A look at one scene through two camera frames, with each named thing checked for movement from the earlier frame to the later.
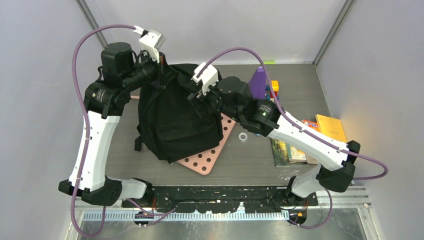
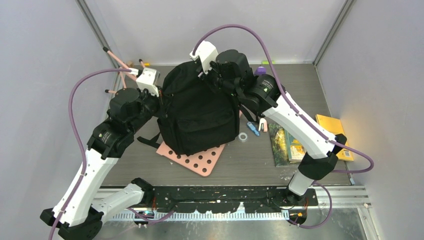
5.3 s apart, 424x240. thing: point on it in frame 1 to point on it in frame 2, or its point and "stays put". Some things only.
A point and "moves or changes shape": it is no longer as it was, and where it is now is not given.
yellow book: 331,127 moves or changes shape
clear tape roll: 242,140 stays put
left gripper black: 166,73 to 156,99
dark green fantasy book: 280,153 stays put
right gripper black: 199,98 to 206,76
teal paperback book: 295,154 stays put
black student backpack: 169,128 moves or changes shape
